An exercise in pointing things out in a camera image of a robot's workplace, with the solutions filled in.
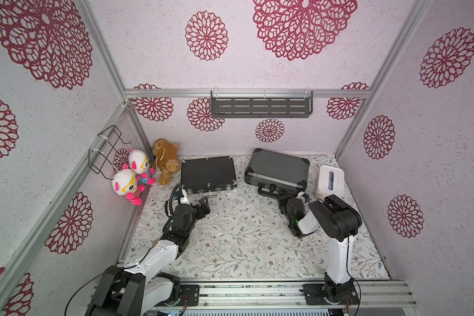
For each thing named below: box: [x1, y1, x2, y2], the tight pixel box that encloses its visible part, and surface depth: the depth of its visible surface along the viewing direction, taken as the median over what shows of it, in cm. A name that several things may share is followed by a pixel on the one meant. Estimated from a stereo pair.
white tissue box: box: [314, 164, 345, 199], surface depth 102 cm
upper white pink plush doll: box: [121, 148, 157, 185], surface depth 96 cm
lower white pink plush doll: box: [111, 169, 145, 207], surface depth 87 cm
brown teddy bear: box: [151, 138, 180, 185], surface depth 112 cm
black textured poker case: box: [180, 156, 238, 198], surface depth 108 cm
